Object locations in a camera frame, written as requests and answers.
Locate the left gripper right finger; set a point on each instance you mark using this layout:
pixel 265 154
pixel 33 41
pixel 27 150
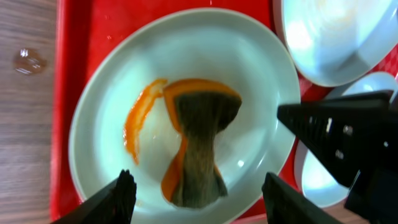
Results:
pixel 284 205

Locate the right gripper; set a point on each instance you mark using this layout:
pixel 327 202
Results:
pixel 355 138

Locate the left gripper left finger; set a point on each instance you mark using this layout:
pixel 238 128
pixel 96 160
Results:
pixel 112 204

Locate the white plate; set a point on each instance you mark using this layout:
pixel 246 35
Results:
pixel 312 178
pixel 334 42
pixel 213 44

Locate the orange green sponge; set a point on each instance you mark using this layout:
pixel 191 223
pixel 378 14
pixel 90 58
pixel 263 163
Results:
pixel 198 110

